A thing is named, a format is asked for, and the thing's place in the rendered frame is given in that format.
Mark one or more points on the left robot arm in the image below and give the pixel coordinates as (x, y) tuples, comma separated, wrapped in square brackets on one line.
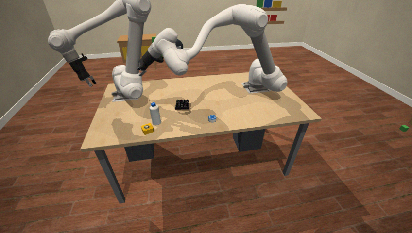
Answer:
[(253, 21)]

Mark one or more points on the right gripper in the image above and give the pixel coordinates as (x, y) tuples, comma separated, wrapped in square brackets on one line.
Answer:
[(73, 59)]

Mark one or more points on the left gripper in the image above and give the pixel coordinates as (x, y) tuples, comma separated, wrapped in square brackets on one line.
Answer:
[(148, 58)]

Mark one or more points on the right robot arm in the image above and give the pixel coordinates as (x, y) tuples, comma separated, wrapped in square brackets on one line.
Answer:
[(125, 77)]

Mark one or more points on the grey bottle with blue cap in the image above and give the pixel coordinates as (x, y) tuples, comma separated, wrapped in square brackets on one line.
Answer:
[(155, 115)]

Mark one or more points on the short grey cylinder with blue top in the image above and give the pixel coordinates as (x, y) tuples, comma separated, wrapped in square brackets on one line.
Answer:
[(212, 118)]

